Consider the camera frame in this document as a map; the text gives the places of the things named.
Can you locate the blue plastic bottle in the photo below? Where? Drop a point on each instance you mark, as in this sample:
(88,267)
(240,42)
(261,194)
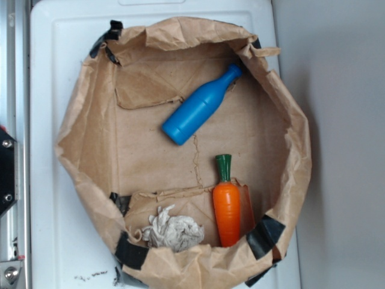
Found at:
(199,107)

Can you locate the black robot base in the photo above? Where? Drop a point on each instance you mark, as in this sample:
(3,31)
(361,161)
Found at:
(9,194)

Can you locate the orange toy carrot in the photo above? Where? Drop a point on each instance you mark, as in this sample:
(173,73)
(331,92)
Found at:
(226,200)

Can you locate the crumpled white cloth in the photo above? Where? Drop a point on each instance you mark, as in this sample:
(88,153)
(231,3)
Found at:
(178,233)

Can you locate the white plastic tray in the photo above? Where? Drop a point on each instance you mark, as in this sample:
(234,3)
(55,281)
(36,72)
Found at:
(67,251)

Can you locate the aluminium frame rail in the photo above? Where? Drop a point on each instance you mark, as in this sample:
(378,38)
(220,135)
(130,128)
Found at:
(15,242)

